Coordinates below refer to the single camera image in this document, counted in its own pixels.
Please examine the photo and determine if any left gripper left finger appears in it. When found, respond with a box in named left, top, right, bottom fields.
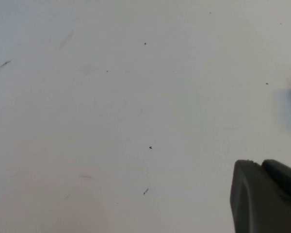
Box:
left=230, top=159, right=291, bottom=233

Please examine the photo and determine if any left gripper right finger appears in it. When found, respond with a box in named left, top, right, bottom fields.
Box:
left=261, top=159, right=291, bottom=211

